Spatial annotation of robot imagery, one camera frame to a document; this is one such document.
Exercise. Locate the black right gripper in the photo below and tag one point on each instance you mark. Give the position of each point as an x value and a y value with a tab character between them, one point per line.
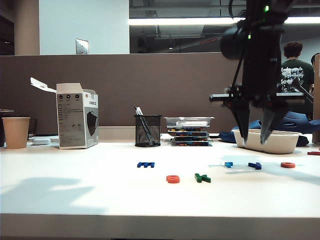
260	77

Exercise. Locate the blue letter y magnet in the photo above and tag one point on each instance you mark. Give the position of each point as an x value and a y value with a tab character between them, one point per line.
255	165

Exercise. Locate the green letter k magnet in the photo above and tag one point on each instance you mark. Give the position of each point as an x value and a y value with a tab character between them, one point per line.
202	178

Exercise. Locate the orange letter o magnet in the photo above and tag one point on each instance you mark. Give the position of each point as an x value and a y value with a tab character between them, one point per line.
288	164
173	179

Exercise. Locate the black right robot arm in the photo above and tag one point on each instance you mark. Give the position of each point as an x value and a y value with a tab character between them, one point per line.
262	45

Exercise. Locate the light blue letter r magnet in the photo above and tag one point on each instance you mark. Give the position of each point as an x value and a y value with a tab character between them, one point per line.
228	164

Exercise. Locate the red letter r magnet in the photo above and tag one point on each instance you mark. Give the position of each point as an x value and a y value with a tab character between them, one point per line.
313	153

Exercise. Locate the letter magnet package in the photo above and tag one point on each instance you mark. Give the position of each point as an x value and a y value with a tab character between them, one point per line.
190	139
187	134
187	129
191	144

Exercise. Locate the blue letter m magnet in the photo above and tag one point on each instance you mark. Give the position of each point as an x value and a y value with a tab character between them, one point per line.
145	165

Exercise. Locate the beige oval bin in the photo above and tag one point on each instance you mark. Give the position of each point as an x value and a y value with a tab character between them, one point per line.
282	145

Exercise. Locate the blue fabric bag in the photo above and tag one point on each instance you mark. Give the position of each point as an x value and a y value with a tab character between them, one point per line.
295	120

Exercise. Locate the brown cardboard box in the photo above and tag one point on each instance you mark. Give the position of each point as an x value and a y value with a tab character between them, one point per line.
317	105

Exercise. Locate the white flat packet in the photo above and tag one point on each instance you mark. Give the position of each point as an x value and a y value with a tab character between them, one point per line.
192	123

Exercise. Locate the person in dark green shirt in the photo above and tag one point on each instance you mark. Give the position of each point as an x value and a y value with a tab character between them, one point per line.
306	72

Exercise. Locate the clear plastic tray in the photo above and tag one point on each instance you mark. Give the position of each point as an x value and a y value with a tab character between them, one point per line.
170	122

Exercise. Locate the black mesh pen holder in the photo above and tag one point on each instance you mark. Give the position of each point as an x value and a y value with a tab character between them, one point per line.
147	132

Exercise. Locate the black white pen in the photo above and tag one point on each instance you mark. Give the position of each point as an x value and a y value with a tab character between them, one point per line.
138	111

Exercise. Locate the white ceiling light strip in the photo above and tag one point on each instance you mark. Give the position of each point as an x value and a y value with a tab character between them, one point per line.
175	21

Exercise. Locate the brown desk partition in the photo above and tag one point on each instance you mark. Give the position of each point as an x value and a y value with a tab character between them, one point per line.
125	87

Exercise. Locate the white grey mask box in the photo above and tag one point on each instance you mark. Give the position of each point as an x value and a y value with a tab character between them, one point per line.
71	120

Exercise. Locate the white earbuds case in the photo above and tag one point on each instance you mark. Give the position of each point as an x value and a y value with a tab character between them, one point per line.
41	141

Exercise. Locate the brown paper cup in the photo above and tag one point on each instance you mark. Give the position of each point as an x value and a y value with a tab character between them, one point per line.
16	132

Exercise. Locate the metal wall plate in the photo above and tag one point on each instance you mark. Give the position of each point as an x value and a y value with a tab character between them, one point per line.
82	46

